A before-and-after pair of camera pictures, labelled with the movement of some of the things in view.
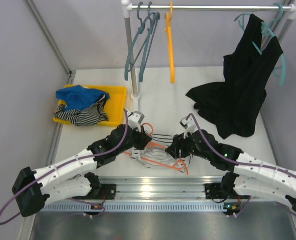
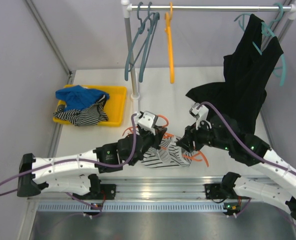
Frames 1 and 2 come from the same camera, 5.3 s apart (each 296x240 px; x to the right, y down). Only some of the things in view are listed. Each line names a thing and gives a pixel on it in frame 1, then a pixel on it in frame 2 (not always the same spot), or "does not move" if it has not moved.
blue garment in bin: x=76 y=97 does not move
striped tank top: x=154 y=154 does not move
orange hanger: x=151 y=144 -> x=195 y=155
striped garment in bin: x=89 y=115 does not move
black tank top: x=235 y=104 does not move
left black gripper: x=142 y=138 -> x=155 y=137
